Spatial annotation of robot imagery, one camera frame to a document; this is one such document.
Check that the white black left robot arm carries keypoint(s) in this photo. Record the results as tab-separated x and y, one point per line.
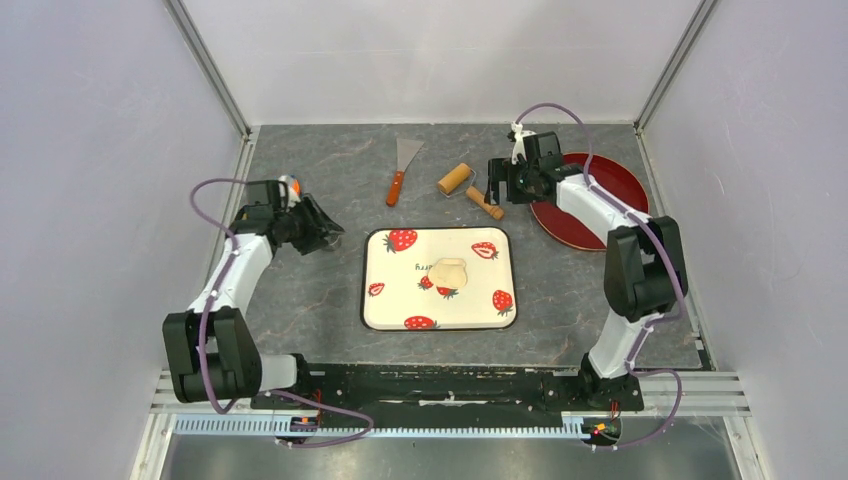
211	354

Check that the dark red round plate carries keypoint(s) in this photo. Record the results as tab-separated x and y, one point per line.
568	230

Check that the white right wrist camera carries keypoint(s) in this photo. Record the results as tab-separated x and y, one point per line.
517	137

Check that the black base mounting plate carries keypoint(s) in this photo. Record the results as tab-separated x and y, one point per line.
429	396

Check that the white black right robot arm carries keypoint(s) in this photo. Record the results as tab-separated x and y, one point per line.
644	273

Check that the beige dough piece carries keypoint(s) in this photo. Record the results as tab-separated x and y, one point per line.
449	273

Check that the metal scraper with wooden handle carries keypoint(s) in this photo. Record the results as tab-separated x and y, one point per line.
406	150

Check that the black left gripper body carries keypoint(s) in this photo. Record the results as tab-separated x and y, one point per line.
300	226

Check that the wooden dough roller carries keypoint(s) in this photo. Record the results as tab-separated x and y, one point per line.
461	180

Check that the white strawberry print tray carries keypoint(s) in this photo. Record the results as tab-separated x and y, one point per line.
398	295

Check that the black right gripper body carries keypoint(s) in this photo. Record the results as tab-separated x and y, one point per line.
519	178

